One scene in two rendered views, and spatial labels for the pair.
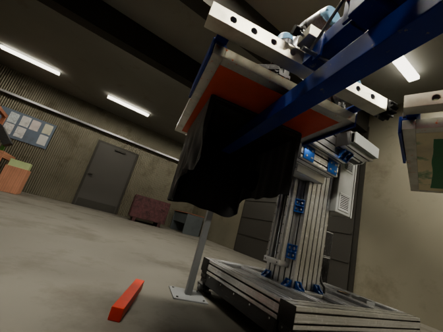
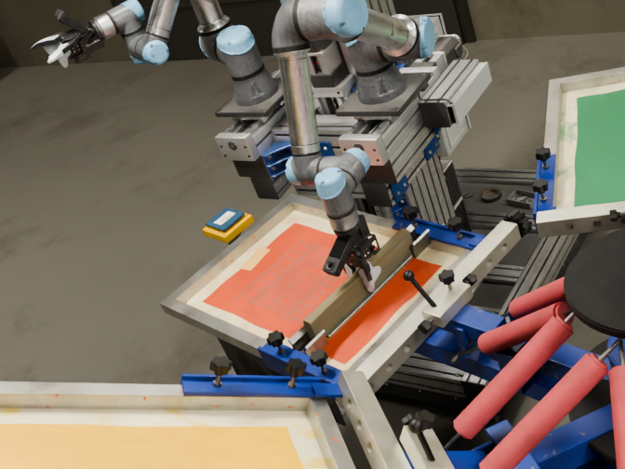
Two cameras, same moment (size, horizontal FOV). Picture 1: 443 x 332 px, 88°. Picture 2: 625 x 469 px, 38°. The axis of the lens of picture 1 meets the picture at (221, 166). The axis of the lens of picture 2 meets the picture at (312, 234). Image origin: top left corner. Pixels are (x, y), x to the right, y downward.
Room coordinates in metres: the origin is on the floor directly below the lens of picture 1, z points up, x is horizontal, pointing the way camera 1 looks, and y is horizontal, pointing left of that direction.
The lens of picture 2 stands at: (-0.96, 0.52, 2.43)
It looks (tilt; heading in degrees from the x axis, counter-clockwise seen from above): 32 degrees down; 343
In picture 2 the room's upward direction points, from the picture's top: 22 degrees counter-clockwise
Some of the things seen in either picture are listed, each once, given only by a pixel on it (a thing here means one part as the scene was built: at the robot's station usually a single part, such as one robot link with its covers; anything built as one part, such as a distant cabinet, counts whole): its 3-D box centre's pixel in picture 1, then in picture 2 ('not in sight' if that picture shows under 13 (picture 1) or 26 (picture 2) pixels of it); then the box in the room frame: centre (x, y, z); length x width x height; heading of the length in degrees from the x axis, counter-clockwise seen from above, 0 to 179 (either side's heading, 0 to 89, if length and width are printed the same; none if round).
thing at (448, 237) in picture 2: (322, 128); (439, 239); (0.91, -0.39, 0.97); 0.30 x 0.05 x 0.07; 16
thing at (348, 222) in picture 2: not in sight; (342, 217); (0.87, -0.13, 1.23); 0.08 x 0.08 x 0.05
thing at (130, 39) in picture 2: not in sight; (139, 46); (1.84, -0.04, 1.56); 0.11 x 0.08 x 0.11; 3
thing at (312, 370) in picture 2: (205, 74); (306, 369); (0.75, 0.15, 0.97); 0.30 x 0.05 x 0.07; 16
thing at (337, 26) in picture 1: (331, 43); (470, 322); (0.52, -0.21, 1.02); 0.17 x 0.06 x 0.05; 16
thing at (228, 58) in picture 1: (243, 124); (315, 280); (1.06, -0.05, 0.97); 0.79 x 0.58 x 0.04; 16
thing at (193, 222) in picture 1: (186, 222); not in sight; (8.25, 0.67, 0.33); 1.23 x 0.64 x 0.66; 29
